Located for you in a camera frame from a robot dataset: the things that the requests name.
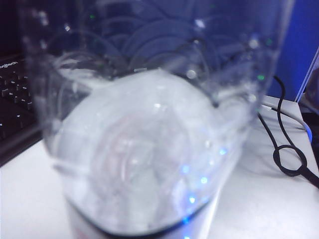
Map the clear plastic water bottle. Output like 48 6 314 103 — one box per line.
18 0 295 239

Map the black computer keyboard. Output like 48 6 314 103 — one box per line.
0 51 45 168

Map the black coiled power cable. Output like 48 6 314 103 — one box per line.
257 74 319 191

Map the thin grey cable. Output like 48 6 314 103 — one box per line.
259 104 314 143

